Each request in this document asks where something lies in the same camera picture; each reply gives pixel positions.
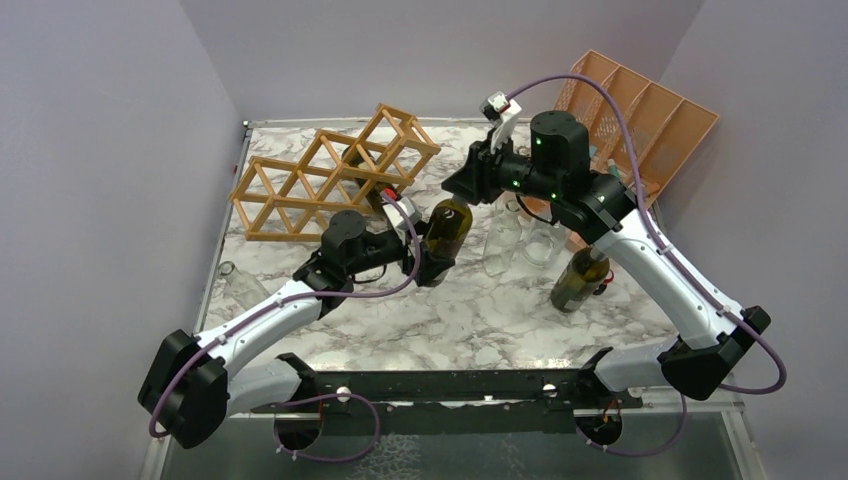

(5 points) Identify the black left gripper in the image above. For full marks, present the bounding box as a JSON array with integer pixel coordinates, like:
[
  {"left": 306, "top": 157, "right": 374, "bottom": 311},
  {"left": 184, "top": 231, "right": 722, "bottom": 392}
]
[{"left": 346, "top": 220, "right": 455, "bottom": 286}]

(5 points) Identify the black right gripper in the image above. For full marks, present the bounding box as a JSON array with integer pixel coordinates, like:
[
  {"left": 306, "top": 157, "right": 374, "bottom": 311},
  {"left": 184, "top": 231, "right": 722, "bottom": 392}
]
[{"left": 442, "top": 128, "right": 562, "bottom": 206}]

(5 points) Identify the green wine bottle silver neck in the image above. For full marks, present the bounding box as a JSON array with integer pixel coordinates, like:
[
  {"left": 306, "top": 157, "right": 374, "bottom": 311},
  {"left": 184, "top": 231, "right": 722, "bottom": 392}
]
[{"left": 425, "top": 195, "right": 473, "bottom": 259}]

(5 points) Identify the dark green wine bottle labelled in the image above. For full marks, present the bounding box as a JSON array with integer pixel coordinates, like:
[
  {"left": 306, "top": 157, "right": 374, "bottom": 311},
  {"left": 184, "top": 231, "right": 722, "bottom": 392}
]
[{"left": 338, "top": 146, "right": 399, "bottom": 217}]

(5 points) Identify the small clear glass jar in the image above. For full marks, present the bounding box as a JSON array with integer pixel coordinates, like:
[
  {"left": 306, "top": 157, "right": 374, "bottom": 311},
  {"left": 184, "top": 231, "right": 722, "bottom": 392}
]
[{"left": 217, "top": 261, "right": 269, "bottom": 310}]

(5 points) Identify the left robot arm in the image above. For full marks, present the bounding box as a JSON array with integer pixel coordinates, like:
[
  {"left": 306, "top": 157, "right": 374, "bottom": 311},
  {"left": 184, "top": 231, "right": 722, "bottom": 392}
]
[{"left": 138, "top": 210, "right": 455, "bottom": 448}]

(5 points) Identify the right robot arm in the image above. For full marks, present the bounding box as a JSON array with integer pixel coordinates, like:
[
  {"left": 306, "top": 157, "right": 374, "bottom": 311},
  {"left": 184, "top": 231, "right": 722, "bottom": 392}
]
[{"left": 441, "top": 111, "right": 771, "bottom": 407}]

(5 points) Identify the clear square glass bottle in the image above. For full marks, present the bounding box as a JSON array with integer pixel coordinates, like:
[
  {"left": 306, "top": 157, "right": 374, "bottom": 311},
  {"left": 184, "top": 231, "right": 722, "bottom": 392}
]
[{"left": 482, "top": 197, "right": 523, "bottom": 277}]

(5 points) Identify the clear bottle silver cap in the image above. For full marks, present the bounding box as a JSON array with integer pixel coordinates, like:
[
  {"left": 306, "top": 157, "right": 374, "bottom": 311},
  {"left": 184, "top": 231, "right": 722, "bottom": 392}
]
[{"left": 521, "top": 220, "right": 571, "bottom": 268}]

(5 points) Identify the green wine bottle far right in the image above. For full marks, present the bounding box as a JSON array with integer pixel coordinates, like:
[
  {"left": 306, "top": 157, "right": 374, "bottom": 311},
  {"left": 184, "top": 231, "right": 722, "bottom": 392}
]
[{"left": 550, "top": 246, "right": 610, "bottom": 313}]

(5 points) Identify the wooden wine rack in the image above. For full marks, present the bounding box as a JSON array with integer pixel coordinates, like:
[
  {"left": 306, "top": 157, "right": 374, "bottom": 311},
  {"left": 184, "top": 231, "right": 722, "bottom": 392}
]
[{"left": 230, "top": 103, "right": 441, "bottom": 242}]

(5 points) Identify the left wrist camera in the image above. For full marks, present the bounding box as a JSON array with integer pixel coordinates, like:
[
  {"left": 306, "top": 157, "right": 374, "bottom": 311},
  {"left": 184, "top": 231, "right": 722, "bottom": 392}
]
[{"left": 380, "top": 188, "right": 422, "bottom": 236}]

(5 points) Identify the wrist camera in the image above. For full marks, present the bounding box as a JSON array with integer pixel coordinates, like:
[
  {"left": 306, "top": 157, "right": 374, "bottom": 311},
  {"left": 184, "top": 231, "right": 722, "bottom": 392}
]
[
  {"left": 380, "top": 188, "right": 422, "bottom": 236},
  {"left": 479, "top": 91, "right": 522, "bottom": 154}
]

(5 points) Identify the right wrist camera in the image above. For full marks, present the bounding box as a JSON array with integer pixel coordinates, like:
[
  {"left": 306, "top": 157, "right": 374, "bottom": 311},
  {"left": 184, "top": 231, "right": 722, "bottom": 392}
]
[{"left": 479, "top": 91, "right": 522, "bottom": 154}]

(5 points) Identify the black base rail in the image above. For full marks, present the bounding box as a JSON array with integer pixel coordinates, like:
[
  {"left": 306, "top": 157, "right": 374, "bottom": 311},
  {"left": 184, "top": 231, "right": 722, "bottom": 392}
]
[{"left": 252, "top": 368, "right": 643, "bottom": 436}]

